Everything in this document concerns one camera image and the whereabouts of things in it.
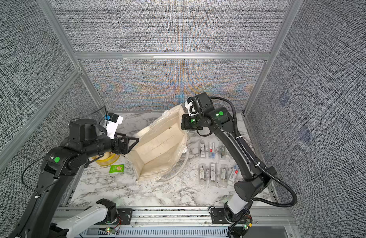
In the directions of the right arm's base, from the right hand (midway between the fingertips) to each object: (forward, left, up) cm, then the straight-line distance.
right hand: (181, 120), depth 70 cm
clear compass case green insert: (+1, -27, -34) cm, 43 cm away
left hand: (-10, +20, +2) cm, 23 cm away
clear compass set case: (+3, -13, -33) cm, 36 cm away
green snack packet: (-11, +40, -31) cm, 52 cm away
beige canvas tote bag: (-1, +13, -30) cm, 33 cm away
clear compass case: (-14, -18, -31) cm, 39 cm away
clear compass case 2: (-15, -24, -32) cm, 43 cm away
